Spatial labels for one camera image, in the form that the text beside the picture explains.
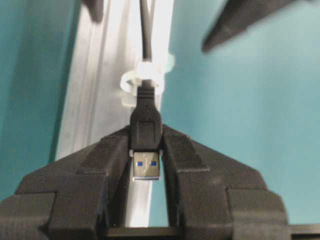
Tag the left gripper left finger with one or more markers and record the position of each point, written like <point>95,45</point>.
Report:
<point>75,198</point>

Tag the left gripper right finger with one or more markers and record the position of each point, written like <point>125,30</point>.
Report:
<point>214,197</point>

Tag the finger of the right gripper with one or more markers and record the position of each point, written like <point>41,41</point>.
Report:
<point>95,9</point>
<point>236,16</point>

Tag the aluminium extrusion rail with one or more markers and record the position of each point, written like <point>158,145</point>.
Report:
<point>95,104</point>

